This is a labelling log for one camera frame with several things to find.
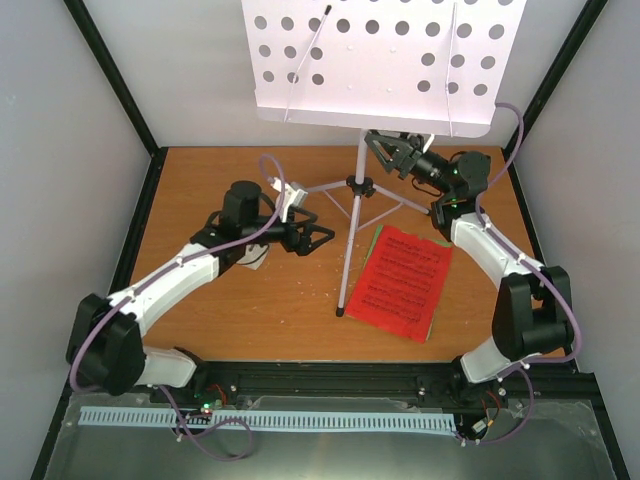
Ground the white music stand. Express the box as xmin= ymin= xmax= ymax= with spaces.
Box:
xmin=239 ymin=0 xmax=530 ymax=319

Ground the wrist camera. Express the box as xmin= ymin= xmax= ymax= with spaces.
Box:
xmin=422 ymin=134 xmax=435 ymax=153
xmin=271 ymin=178 xmax=308 ymax=222

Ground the small circuit board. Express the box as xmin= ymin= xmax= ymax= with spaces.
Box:
xmin=194 ymin=384 xmax=227 ymax=413

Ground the black aluminium rail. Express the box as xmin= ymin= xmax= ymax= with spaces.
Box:
xmin=169 ymin=361 xmax=463 ymax=406

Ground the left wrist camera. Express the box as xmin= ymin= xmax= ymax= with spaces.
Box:
xmin=271 ymin=178 xmax=308 ymax=222

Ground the blue cable duct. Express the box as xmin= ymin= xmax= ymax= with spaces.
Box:
xmin=77 ymin=406 xmax=456 ymax=436

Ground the green sheet music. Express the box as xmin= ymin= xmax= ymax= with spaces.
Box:
xmin=362 ymin=223 xmax=436 ymax=336

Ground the red sheet music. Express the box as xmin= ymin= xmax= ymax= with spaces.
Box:
xmin=345 ymin=226 xmax=453 ymax=343

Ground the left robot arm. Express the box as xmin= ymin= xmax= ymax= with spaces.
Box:
xmin=66 ymin=179 xmax=335 ymax=403

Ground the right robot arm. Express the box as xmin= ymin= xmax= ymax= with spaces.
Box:
xmin=364 ymin=130 xmax=580 ymax=384

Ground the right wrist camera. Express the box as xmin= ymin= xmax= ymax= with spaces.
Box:
xmin=422 ymin=134 xmax=435 ymax=153

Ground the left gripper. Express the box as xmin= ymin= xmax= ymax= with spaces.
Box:
xmin=243 ymin=207 xmax=335 ymax=257

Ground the white metronome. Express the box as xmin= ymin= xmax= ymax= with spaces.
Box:
xmin=244 ymin=245 xmax=270 ymax=270

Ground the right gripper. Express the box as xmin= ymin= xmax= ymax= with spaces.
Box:
xmin=363 ymin=125 xmax=452 ymax=196

